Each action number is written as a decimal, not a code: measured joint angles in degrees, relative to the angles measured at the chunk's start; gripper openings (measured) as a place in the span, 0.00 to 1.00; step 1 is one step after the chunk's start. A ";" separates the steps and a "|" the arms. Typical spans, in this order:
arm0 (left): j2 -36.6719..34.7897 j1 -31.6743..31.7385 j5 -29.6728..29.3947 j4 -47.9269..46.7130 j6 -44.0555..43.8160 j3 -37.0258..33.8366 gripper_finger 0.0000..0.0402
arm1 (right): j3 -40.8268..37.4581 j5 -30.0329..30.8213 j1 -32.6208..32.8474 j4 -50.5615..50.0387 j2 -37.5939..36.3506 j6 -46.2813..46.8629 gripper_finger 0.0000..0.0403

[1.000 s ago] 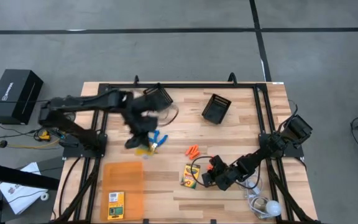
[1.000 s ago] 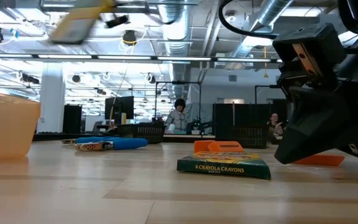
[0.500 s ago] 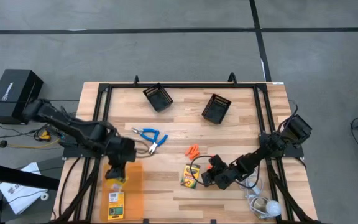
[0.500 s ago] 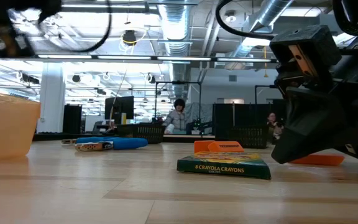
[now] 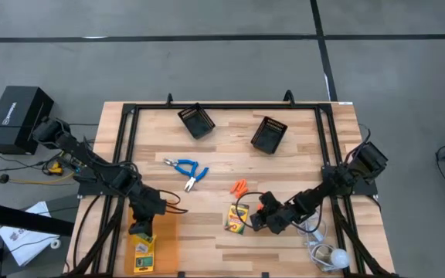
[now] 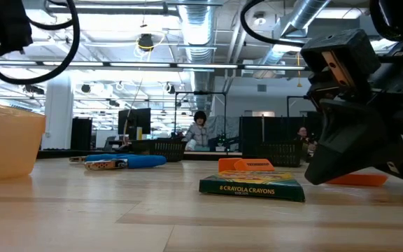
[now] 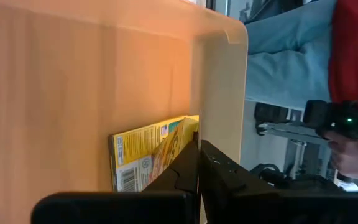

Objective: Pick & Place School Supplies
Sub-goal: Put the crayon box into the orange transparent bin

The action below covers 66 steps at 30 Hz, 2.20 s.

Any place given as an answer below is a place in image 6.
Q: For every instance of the black partition panel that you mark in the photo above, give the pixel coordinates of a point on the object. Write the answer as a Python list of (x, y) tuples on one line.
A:
[(275, 129)]

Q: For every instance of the black cabinet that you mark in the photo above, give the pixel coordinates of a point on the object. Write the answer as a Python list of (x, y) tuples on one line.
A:
[(81, 134)]

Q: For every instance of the silver ventilation duct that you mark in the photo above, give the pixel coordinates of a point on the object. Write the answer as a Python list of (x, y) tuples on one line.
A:
[(304, 14), (197, 28)]

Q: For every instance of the black plastic mesh basket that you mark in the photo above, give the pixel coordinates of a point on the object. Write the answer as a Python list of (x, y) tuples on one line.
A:
[(166, 150), (280, 154)]

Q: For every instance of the Crayola crayon box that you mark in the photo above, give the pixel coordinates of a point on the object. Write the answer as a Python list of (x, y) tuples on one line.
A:
[(250, 190)]

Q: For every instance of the black computer monitor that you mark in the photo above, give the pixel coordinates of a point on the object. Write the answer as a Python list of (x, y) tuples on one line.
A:
[(135, 122)]

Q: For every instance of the orange eraser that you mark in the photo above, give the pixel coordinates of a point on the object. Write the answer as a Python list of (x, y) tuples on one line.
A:
[(359, 180), (226, 165), (254, 165)]

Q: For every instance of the translucent orange plastic bin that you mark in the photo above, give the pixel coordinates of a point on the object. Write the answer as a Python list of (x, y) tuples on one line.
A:
[(5, 147)]

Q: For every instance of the long light bar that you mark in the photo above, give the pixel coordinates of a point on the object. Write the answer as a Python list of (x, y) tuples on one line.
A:
[(142, 64)]

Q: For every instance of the person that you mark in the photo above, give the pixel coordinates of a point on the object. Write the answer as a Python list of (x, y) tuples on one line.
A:
[(302, 133), (198, 134)]

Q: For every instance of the white column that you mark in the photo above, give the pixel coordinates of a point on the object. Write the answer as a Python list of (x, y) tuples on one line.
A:
[(58, 112)]

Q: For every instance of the black stand frame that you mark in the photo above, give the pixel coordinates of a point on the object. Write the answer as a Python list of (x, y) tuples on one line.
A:
[(201, 93)]

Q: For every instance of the grey cover sheet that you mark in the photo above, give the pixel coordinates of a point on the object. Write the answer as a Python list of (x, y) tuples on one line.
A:
[(226, 127)]

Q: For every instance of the black ceiling camera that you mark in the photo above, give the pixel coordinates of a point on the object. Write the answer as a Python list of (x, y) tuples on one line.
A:
[(145, 42)]

